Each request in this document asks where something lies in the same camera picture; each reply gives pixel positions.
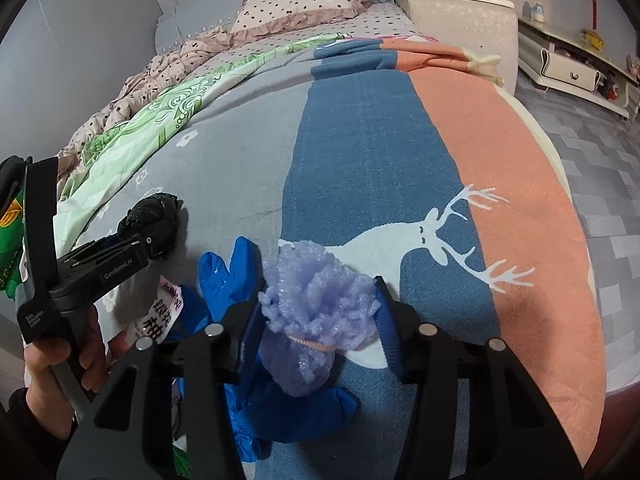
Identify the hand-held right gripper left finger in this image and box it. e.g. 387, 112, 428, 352
56, 294, 266, 480

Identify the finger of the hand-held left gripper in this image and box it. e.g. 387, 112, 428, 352
117, 220, 179, 262

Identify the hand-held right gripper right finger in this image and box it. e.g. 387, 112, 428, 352
374, 276, 585, 480

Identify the black plastic bag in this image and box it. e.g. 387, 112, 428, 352
117, 191, 182, 242

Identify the blue rubber glove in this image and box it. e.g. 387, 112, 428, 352
170, 236, 266, 342
172, 375, 362, 465

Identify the person's left forearm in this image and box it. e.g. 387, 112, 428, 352
0, 387, 77, 480

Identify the person's left hand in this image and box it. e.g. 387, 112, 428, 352
24, 306, 109, 442

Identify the green snack packet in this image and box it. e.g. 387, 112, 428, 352
0, 194, 27, 302

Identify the pink white snack packet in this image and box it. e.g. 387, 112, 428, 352
107, 275, 187, 361

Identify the green floral quilt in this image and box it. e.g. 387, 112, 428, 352
54, 32, 351, 257

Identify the pink dotted quilt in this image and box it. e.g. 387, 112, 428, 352
57, 29, 242, 177

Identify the striped deer printed blanket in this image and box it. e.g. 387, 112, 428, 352
25, 34, 608, 480

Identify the pink dotted pillow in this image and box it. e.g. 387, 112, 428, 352
231, 0, 374, 44

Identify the dotted bed sheet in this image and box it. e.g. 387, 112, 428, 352
197, 2, 424, 79

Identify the cream nightstand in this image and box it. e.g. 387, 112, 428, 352
391, 0, 519, 94

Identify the cream low cabinet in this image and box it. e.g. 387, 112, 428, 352
517, 14, 640, 122

